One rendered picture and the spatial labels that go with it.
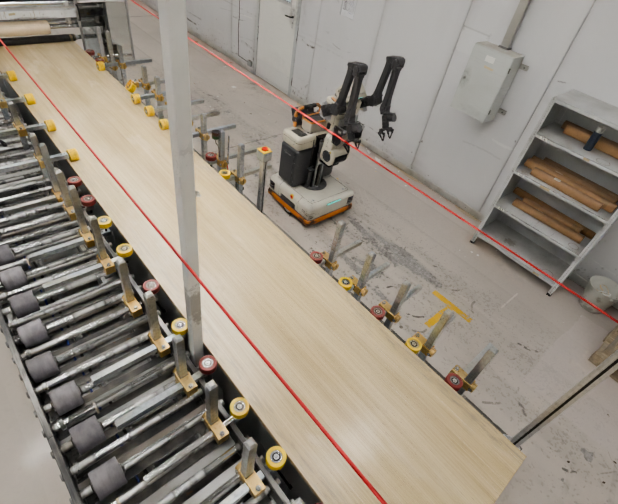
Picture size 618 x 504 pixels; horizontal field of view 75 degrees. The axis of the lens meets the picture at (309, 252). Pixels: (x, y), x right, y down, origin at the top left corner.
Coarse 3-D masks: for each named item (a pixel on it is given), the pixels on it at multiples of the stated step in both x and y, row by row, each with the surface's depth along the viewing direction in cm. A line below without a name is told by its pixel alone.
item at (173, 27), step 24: (168, 0) 91; (168, 24) 94; (168, 48) 98; (168, 72) 102; (168, 96) 108; (192, 144) 118; (192, 168) 123; (192, 192) 129; (192, 216) 135; (192, 240) 142; (192, 264) 149; (192, 288) 158; (192, 312) 167; (192, 336) 179; (192, 360) 195
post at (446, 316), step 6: (444, 312) 193; (450, 312) 192; (444, 318) 194; (450, 318) 195; (438, 324) 199; (444, 324) 196; (438, 330) 200; (432, 336) 205; (438, 336) 204; (426, 342) 210; (432, 342) 206; (420, 354) 217
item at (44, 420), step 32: (0, 160) 291; (64, 256) 250; (0, 320) 187; (128, 320) 211; (160, 320) 199; (96, 352) 196; (128, 352) 210; (32, 384) 171; (96, 416) 174; (224, 416) 170; (96, 448) 176; (128, 448) 167; (160, 448) 169; (64, 480) 145; (128, 480) 169; (160, 480) 161
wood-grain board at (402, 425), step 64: (0, 64) 359; (64, 64) 379; (64, 128) 300; (128, 128) 313; (128, 192) 257; (256, 256) 233; (256, 320) 201; (320, 320) 207; (256, 384) 176; (320, 384) 181; (384, 384) 186; (320, 448) 161; (384, 448) 164; (448, 448) 168; (512, 448) 172
